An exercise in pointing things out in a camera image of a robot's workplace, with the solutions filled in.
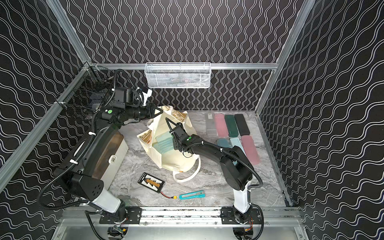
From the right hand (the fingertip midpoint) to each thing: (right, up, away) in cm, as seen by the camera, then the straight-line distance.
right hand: (179, 140), depth 92 cm
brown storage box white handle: (-33, -4, -12) cm, 36 cm away
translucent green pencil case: (-9, -1, +1) cm, 9 cm away
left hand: (-7, +18, -20) cm, 28 cm away
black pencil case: (+44, +10, +18) cm, 49 cm away
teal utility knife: (+10, -28, -10) cm, 32 cm away
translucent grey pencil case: (+21, +10, +21) cm, 31 cm away
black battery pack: (-15, -23, -8) cm, 29 cm away
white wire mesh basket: (-5, +52, +35) cm, 63 cm away
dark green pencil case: (+37, +10, +19) cm, 42 cm away
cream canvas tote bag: (+2, -13, -9) cm, 16 cm away
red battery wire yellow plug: (-2, -29, -12) cm, 32 cm away
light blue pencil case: (+37, -2, +10) cm, 39 cm away
